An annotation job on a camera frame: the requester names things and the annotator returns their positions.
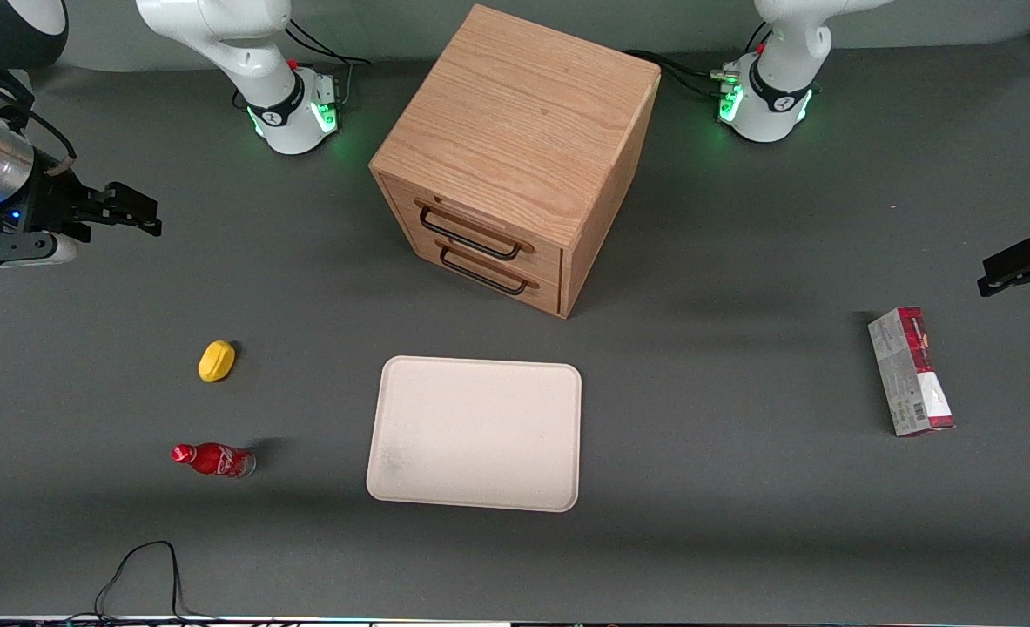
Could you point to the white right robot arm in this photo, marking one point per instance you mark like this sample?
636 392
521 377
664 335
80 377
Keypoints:
218 35

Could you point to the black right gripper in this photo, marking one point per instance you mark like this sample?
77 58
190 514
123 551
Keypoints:
51 203

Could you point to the red and grey carton box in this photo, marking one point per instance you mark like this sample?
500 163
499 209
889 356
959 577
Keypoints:
911 370

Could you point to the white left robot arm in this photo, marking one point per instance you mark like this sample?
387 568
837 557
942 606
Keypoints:
780 96

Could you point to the yellow lemon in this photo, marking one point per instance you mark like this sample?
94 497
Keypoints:
216 360

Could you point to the beige plastic tray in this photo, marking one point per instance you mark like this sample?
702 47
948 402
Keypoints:
480 431

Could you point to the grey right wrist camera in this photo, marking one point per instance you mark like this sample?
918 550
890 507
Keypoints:
18 249

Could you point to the wooden drawer cabinet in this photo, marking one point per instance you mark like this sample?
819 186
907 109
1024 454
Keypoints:
519 122

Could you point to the red coke bottle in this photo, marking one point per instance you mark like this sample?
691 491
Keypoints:
218 459

